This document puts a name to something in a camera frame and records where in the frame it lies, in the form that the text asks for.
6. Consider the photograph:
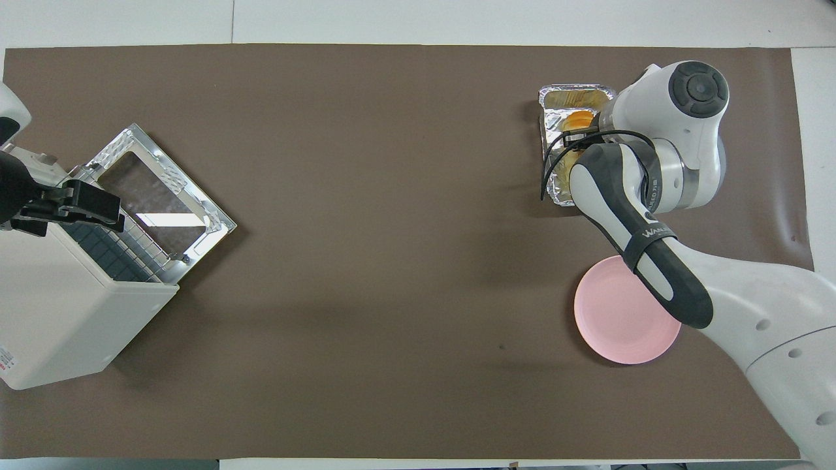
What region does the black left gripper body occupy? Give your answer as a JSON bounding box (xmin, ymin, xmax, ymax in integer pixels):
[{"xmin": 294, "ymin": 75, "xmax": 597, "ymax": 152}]
[{"xmin": 0, "ymin": 153, "xmax": 66, "ymax": 236}]

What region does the glass oven door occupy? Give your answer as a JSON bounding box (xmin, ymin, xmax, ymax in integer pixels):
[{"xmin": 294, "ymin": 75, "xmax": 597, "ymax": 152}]
[{"xmin": 85, "ymin": 123, "xmax": 237, "ymax": 286}]

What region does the pink round plate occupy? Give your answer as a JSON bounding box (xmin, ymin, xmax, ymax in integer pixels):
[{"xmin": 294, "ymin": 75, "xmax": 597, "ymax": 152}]
[{"xmin": 573, "ymin": 255, "xmax": 683, "ymax": 365}]

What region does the metal oven wire rack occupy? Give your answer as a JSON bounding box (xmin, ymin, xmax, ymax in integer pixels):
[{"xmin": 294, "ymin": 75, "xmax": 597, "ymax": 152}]
[{"xmin": 65, "ymin": 166, "xmax": 172, "ymax": 283}]

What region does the white toaster oven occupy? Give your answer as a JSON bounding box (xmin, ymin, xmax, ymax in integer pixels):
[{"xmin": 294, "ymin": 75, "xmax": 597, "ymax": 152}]
[{"xmin": 0, "ymin": 145, "xmax": 180, "ymax": 391}]

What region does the aluminium foil tray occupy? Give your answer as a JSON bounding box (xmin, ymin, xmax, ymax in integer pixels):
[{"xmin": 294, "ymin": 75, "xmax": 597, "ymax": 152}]
[{"xmin": 538, "ymin": 84, "xmax": 618, "ymax": 207}]

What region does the brown table mat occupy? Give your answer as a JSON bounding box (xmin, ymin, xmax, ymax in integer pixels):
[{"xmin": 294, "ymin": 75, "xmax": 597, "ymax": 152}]
[{"xmin": 0, "ymin": 44, "xmax": 817, "ymax": 460}]

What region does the golden croissant bread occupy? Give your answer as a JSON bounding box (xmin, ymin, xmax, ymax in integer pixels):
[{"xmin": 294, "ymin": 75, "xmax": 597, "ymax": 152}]
[{"xmin": 562, "ymin": 110, "xmax": 596, "ymax": 165}]

